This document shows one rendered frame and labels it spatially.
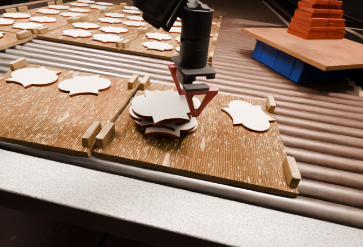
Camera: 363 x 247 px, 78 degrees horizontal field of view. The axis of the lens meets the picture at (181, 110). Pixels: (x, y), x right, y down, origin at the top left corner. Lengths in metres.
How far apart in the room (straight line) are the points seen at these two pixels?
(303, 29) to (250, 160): 0.85
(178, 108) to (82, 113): 0.25
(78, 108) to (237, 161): 0.42
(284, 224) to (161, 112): 0.31
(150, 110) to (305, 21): 0.93
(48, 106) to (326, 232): 0.66
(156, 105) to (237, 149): 0.21
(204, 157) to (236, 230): 0.15
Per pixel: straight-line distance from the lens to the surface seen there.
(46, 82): 0.77
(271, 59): 1.10
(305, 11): 1.25
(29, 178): 0.51
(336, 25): 1.35
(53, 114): 0.63
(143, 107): 0.49
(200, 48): 0.43
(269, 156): 0.54
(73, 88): 0.71
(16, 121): 0.63
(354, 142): 0.77
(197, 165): 0.46
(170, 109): 0.49
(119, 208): 0.43
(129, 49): 1.05
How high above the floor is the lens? 1.27
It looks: 33 degrees down
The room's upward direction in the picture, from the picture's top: 6 degrees clockwise
